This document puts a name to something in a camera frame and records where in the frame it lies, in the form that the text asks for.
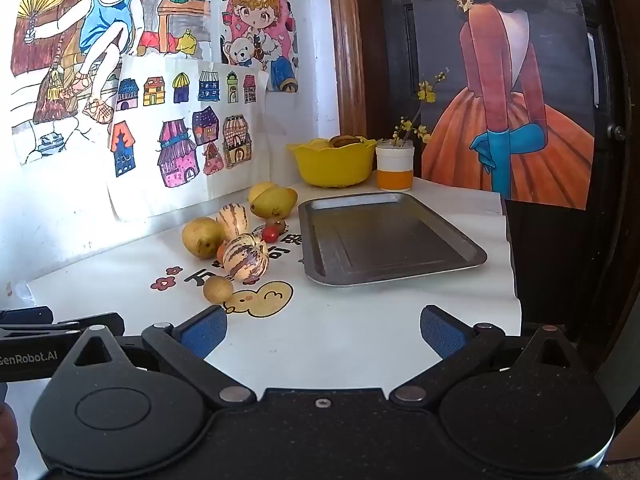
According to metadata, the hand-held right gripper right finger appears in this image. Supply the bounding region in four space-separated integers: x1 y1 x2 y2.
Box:
389 304 596 406

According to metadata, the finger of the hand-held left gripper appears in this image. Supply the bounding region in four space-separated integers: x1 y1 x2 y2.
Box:
0 306 54 329
0 312 126 345

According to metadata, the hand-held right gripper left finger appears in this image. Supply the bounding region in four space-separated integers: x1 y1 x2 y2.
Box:
52 304 257 408

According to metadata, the small tan round fruit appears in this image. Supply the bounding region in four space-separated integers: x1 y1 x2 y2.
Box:
202 276 234 304

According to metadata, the striped pepino melon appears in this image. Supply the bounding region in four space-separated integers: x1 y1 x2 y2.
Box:
222 234 270 281
216 203 252 242

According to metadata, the speckled yellow-green pear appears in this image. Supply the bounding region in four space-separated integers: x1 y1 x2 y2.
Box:
181 216 225 260

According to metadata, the grey metal tray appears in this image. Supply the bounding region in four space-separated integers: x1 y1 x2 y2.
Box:
298 191 488 288

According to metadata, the oval yellow mango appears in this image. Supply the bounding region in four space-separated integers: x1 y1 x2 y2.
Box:
250 187 299 220

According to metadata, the round yellow fruit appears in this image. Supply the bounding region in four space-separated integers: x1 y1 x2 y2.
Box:
248 181 281 206

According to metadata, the white and orange jar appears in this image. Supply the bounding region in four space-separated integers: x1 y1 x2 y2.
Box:
375 138 415 192

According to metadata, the colourful houses drawing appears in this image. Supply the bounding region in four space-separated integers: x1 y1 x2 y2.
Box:
107 55 271 221

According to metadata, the yellow plastic bowl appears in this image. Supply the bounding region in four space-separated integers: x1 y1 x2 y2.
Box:
286 136 377 188

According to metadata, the orange dress lady poster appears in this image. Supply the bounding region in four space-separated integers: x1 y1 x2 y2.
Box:
407 0 596 211

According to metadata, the yellow flower sprig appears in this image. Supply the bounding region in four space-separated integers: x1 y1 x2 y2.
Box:
392 71 447 150

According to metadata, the dark door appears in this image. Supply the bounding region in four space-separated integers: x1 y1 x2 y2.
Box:
372 0 631 361

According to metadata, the boy with fan poster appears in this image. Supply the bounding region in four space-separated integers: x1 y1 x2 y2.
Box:
10 0 223 166

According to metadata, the girl with bear poster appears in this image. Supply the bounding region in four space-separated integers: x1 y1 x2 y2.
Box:
220 0 301 93

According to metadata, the wooden door frame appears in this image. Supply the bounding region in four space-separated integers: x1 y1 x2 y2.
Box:
327 0 383 143

